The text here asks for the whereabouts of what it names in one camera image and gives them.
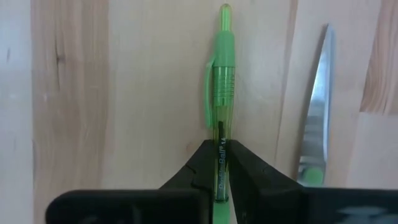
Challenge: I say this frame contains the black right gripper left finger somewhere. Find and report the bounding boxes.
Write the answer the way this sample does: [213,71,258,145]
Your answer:
[45,139,215,224]

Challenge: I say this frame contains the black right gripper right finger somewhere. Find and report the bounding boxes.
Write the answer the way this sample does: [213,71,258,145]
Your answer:
[229,140,398,224]

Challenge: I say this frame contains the green-handled scissors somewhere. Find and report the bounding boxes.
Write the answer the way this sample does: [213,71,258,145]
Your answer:
[297,24,336,189]

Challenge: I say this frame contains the translucent green ballpoint pen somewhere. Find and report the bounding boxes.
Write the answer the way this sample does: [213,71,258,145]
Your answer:
[203,3,236,224]

